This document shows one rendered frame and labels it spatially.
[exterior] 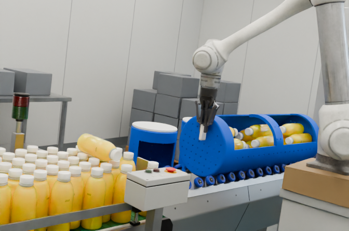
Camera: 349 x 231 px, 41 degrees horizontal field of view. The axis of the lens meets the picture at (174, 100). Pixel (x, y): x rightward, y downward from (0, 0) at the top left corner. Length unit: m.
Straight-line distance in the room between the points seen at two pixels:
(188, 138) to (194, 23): 5.86
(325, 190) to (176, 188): 0.65
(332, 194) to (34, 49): 4.26
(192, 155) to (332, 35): 0.83
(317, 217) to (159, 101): 4.19
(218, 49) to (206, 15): 6.20
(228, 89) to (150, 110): 1.05
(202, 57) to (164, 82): 4.09
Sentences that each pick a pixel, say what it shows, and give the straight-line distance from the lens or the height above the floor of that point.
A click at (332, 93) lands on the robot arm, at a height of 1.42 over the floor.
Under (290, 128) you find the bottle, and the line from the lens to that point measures 2.64.
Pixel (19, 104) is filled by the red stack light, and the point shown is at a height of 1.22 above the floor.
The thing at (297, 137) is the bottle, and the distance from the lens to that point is 2.64.
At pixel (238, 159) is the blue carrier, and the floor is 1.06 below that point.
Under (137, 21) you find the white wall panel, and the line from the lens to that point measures 6.75.
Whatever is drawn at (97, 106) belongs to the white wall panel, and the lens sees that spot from 6.36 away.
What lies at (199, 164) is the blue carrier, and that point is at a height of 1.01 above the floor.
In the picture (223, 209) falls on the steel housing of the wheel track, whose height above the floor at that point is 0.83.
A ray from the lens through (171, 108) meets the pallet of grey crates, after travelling 5.82.
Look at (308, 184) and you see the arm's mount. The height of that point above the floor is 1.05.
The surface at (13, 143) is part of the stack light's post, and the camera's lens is 1.95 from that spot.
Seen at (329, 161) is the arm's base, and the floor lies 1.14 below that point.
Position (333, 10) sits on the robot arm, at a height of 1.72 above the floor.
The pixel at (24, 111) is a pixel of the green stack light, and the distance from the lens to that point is 1.91.
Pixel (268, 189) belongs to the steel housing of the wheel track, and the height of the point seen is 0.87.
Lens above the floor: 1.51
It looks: 6 degrees down
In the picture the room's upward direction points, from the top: 7 degrees clockwise
